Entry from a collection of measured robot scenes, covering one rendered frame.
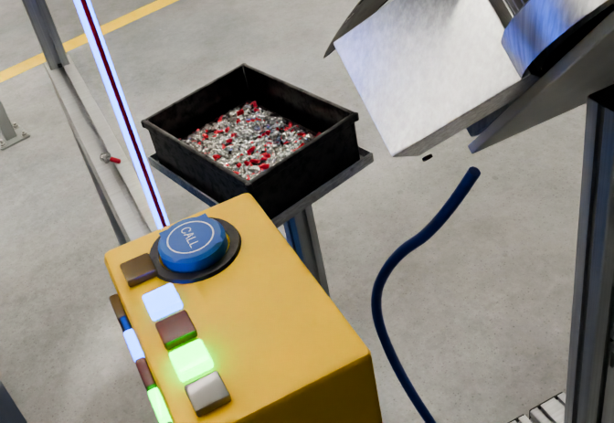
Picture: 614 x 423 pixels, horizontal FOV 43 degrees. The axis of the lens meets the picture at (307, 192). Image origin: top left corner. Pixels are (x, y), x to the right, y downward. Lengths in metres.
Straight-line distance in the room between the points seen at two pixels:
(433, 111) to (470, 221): 1.35
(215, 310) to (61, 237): 1.95
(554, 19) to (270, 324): 0.35
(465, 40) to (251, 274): 0.37
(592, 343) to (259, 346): 0.71
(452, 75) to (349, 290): 1.24
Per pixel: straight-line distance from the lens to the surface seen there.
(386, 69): 0.76
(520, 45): 0.68
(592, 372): 1.10
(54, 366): 2.00
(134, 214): 0.89
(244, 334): 0.41
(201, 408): 0.38
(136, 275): 0.45
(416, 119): 0.74
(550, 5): 0.64
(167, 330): 0.42
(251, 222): 0.47
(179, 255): 0.45
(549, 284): 1.92
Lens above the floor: 1.37
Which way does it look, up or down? 38 degrees down
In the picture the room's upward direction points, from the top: 12 degrees counter-clockwise
